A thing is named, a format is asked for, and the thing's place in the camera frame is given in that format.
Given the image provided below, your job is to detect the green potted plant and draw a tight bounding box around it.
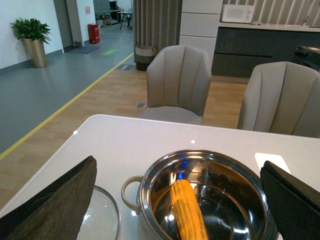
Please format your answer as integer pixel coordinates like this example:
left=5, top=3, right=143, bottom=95
left=10, top=18, right=51, bottom=68

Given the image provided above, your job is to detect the black appliance at right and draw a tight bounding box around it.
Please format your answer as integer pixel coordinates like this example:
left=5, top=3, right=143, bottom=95
left=292, top=46, right=320, bottom=72

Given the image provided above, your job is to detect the woven laundry basket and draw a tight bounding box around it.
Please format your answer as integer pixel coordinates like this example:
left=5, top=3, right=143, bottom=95
left=134, top=42, right=157, bottom=71

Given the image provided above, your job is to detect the dark kitchen counter cabinet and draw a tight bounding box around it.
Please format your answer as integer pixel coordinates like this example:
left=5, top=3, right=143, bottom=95
left=211, top=23, right=320, bottom=78

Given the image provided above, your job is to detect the white pillar cabinet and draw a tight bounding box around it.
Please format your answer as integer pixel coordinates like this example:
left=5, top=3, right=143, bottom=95
left=179, top=0, right=223, bottom=66

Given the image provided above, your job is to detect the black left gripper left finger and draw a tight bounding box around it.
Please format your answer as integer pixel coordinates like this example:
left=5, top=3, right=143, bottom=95
left=0, top=156, right=97, bottom=240

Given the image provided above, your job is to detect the beige chair right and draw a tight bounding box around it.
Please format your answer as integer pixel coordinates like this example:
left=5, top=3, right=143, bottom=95
left=237, top=61, right=320, bottom=138

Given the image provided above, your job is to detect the beige chair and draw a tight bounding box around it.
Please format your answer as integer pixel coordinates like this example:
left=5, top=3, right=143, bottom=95
left=237, top=61, right=320, bottom=138
left=139, top=45, right=212, bottom=125

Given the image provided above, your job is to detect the beige curtain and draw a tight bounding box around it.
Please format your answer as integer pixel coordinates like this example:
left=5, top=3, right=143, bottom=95
left=132, top=0, right=183, bottom=64

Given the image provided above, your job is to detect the distant black-legged table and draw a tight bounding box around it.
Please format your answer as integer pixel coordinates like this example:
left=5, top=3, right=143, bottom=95
left=117, top=11, right=132, bottom=30

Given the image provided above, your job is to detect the red bin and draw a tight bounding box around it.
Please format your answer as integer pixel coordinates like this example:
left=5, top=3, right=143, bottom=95
left=87, top=23, right=100, bottom=44

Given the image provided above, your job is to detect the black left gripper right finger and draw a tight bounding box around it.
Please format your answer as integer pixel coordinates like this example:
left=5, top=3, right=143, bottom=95
left=260, top=160, right=320, bottom=240

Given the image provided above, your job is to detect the glass pot lid with knob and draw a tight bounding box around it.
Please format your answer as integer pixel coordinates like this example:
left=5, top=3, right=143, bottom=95
left=77, top=185, right=121, bottom=240

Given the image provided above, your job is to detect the yellow corn cob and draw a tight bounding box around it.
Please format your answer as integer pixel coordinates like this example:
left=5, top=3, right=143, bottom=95
left=170, top=179, right=208, bottom=240

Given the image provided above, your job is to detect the white electric cooking pot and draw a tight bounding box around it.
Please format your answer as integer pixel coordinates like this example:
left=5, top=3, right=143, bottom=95
left=122, top=149, right=279, bottom=240

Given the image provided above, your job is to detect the blue floor mat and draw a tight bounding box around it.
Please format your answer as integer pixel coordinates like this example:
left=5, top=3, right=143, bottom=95
left=67, top=46, right=99, bottom=55

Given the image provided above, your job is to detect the white microwave oven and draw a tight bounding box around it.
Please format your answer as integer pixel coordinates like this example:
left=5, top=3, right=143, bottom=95
left=220, top=4, right=255, bottom=24

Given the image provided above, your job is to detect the beige chair left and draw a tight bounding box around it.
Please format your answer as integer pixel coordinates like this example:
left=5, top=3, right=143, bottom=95
left=139, top=45, right=212, bottom=125

